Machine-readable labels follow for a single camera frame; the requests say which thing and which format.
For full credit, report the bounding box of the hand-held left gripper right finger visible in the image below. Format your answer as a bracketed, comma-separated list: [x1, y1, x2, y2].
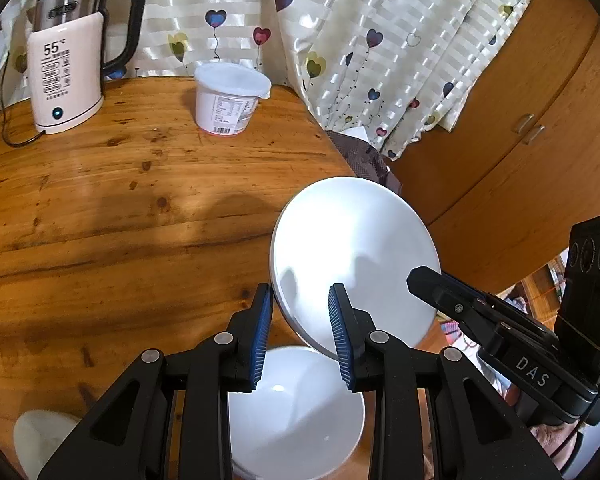
[328, 282, 563, 480]

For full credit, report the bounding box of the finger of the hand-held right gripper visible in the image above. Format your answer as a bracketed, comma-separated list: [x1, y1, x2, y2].
[407, 266, 511, 356]
[439, 272, 562, 336]

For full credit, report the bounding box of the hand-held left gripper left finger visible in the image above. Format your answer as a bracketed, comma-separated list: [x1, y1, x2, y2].
[37, 282, 273, 480]

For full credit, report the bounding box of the white bowl with blue stripe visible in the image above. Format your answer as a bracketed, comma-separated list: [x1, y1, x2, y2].
[227, 346, 367, 480]

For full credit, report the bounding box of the white round plate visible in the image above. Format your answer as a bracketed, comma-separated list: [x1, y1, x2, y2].
[270, 176, 442, 361]

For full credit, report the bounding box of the person's right hand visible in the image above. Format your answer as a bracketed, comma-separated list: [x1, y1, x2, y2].
[527, 422, 586, 466]

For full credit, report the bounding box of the wooden cabinet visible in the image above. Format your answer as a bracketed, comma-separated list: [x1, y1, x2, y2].
[390, 0, 600, 296]

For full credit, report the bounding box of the brown patterned cloth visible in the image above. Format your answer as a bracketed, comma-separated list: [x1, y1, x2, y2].
[325, 130, 403, 196]

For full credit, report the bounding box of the white plastic tub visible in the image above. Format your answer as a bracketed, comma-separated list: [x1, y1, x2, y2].
[194, 61, 272, 137]

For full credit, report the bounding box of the white curtain with hearts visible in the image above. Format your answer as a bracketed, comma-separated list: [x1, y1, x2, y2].
[0, 0, 551, 161]

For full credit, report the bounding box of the white electric kettle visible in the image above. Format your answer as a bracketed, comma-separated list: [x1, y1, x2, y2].
[26, 0, 148, 136]

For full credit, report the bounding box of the black kettle cable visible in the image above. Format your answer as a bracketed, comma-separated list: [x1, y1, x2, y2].
[0, 80, 47, 148]

